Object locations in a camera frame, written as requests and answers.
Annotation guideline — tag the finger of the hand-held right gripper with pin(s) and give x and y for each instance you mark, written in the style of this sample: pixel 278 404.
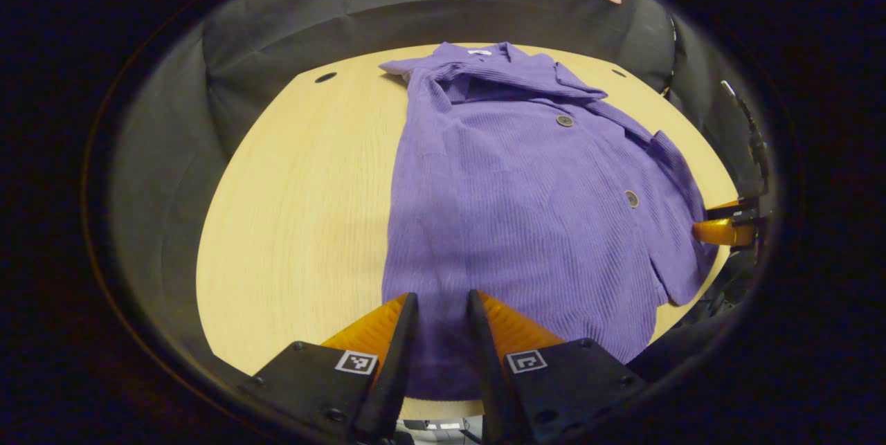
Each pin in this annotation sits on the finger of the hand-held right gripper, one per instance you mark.
pixel 740 207
pixel 720 232

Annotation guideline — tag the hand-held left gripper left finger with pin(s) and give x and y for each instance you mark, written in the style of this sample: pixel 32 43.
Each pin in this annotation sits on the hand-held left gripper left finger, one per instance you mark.
pixel 398 376

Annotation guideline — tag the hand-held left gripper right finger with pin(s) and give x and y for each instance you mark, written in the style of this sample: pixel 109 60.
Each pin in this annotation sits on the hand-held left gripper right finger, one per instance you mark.
pixel 488 376

